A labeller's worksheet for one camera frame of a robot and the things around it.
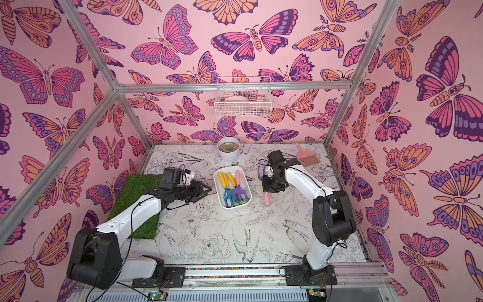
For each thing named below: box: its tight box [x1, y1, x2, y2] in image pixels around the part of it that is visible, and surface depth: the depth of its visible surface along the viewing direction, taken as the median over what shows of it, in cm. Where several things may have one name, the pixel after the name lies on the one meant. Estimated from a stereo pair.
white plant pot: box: [216, 136, 241, 164], surface depth 108 cm
